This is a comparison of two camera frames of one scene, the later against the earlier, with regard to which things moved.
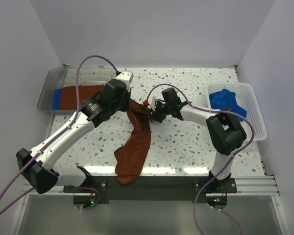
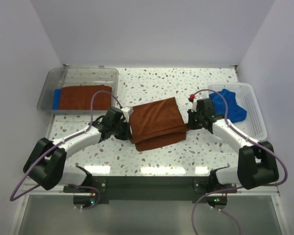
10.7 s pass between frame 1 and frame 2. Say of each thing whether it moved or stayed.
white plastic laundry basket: stayed
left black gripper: moved
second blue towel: stayed
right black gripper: moved
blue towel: stayed
